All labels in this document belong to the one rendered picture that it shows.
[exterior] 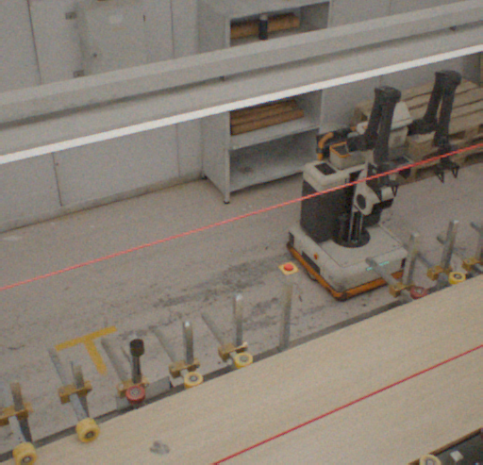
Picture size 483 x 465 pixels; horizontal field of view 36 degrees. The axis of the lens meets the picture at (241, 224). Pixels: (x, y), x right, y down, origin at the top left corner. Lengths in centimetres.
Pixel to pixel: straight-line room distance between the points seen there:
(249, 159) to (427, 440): 362
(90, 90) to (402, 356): 200
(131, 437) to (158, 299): 206
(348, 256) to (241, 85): 288
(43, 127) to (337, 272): 311
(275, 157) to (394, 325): 300
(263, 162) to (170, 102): 409
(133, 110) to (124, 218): 373
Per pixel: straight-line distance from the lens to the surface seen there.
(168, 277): 521
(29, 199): 578
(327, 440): 310
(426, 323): 365
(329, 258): 495
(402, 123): 444
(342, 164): 485
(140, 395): 324
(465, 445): 338
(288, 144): 650
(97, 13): 508
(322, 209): 488
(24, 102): 204
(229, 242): 551
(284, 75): 233
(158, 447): 306
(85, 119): 210
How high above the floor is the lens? 333
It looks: 36 degrees down
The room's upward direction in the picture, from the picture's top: 1 degrees clockwise
